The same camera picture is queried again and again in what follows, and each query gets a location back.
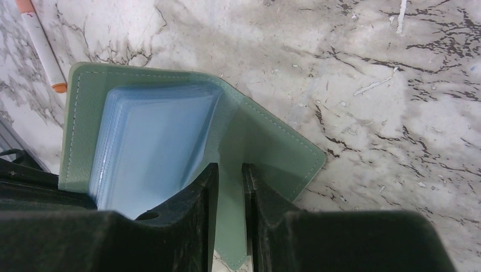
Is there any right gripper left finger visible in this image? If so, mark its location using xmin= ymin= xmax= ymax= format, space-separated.
xmin=1 ymin=163 xmax=218 ymax=271

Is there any small white orange stick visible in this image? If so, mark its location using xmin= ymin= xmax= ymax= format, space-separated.
xmin=15 ymin=0 xmax=67 ymax=94

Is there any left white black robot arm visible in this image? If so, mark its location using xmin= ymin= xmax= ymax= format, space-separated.
xmin=1 ymin=148 xmax=97 ymax=212

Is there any green card holder wallet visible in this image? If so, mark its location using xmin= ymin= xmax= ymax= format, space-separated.
xmin=58 ymin=62 xmax=326 ymax=270

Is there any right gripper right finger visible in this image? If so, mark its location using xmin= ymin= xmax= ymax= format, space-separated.
xmin=242 ymin=164 xmax=455 ymax=271

